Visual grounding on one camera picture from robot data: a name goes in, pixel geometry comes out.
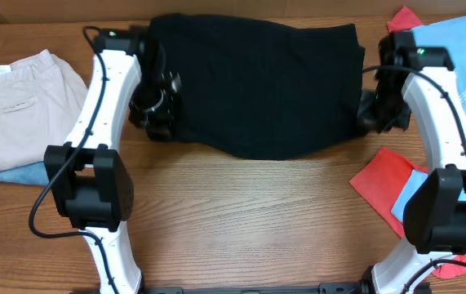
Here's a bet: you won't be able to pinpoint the black t-shirt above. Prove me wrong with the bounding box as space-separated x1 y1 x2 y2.
150 14 365 160

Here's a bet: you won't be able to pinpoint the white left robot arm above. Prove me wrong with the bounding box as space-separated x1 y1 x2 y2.
29 25 182 293

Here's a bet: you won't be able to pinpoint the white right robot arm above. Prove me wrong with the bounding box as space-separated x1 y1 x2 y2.
355 45 466 293

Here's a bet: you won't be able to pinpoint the red t-shirt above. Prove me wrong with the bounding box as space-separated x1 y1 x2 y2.
349 6 466 279

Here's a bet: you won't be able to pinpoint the beige folded trousers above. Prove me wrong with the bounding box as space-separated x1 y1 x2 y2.
0 50 87 171

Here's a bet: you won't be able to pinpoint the blue denim jeans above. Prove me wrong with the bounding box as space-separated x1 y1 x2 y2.
0 162 49 186

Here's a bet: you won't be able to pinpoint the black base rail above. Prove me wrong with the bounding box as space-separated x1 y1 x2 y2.
145 283 361 294

